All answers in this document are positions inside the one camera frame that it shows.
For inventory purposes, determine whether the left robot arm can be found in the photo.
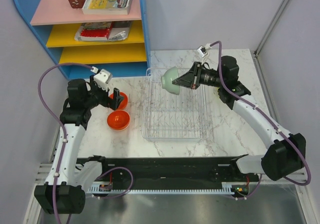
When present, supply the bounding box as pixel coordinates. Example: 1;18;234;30
34;77;124;215

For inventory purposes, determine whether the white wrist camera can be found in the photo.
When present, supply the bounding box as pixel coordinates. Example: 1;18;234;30
197;43;212;59
91;66;113;90

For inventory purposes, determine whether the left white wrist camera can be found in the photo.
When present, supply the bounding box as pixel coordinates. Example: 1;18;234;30
91;66;113;90

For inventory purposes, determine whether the yellow-green bowl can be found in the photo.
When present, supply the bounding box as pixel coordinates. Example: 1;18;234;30
212;88;220;101

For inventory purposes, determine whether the blue shelf unit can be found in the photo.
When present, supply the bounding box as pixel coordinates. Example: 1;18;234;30
14;0;150;79

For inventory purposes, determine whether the white slotted cable duct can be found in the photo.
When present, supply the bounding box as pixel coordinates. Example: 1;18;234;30
87;182;248;196

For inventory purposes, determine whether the pale green ceramic bowl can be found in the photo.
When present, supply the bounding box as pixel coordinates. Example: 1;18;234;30
161;67;180;95

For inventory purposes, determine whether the yellow cover book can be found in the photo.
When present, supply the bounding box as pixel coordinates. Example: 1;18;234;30
82;0;132;15

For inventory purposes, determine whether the aluminium corner post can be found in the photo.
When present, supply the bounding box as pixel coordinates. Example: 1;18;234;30
253;0;291;57

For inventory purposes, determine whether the white wire dish rack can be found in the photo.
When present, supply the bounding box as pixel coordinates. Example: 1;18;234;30
142;68;209;141

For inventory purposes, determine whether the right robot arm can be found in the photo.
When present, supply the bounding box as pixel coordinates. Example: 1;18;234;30
171;56;311;186

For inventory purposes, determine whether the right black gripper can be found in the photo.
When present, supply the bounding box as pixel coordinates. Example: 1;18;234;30
173;61;225;89

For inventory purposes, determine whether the red edged book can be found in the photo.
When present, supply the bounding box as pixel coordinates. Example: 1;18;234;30
77;21;113;41

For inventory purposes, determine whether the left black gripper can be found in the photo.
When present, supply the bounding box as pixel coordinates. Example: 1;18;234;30
83;75;124;110

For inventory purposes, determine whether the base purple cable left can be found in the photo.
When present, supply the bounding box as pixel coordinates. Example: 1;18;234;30
91;167;135;200

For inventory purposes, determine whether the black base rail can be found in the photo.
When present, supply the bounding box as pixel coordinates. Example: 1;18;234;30
77;155;259;190

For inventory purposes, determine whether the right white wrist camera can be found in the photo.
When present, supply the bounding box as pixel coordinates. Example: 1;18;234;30
197;43;212;59

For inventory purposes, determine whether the orange bowl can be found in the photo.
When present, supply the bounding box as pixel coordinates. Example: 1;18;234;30
106;110;131;131
107;92;129;110

